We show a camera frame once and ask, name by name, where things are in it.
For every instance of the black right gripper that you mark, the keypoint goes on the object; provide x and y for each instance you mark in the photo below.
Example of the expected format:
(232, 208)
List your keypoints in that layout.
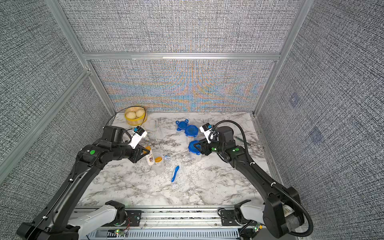
(205, 146)

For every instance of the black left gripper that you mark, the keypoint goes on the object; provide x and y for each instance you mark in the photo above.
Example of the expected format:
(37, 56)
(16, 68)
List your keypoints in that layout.
(138, 150)

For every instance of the blue lid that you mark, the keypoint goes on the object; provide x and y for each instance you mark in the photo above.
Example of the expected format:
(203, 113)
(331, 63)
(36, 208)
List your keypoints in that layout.
(194, 147)
(182, 125)
(191, 131)

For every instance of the clear plastic container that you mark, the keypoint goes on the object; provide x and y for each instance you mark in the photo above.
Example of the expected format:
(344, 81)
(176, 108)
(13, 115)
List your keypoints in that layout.
(190, 138)
(195, 158)
(159, 168)

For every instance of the orange cap bottle three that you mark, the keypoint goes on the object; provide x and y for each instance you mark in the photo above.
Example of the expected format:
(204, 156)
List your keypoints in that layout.
(150, 156)

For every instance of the blue lid back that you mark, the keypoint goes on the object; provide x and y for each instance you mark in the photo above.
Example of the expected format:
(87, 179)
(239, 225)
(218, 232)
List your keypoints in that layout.
(182, 125)

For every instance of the blue toothbrush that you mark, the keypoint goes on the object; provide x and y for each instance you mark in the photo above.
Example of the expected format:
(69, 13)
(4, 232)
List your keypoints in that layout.
(175, 173)

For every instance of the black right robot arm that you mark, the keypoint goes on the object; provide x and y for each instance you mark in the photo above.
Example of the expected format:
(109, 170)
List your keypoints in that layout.
(281, 211)

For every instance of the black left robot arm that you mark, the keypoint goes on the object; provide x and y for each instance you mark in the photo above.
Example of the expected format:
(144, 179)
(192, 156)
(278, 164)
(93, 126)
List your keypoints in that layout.
(53, 222)

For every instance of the yellow bamboo steamer basket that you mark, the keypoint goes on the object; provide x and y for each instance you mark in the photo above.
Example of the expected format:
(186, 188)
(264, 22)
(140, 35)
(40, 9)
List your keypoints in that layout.
(137, 121)

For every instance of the left cream dumpling bun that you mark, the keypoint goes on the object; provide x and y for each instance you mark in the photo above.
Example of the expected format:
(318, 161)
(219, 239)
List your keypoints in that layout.
(131, 115)

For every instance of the cream dumpling bun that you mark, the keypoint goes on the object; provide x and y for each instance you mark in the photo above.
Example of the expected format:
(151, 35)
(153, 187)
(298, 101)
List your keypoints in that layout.
(131, 115)
(140, 113)

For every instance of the right cream dumpling bun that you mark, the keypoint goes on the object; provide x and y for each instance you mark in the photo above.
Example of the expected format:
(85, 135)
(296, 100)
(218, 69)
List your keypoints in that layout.
(140, 113)

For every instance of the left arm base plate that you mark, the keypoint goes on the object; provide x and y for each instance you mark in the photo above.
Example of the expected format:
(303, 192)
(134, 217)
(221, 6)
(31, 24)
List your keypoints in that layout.
(126, 217)

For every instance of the aluminium front rail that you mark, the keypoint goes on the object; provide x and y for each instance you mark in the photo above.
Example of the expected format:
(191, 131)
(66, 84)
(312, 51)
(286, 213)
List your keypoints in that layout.
(172, 223)

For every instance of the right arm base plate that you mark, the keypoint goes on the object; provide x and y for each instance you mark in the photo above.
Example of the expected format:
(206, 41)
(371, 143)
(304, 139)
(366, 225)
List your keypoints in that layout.
(228, 218)

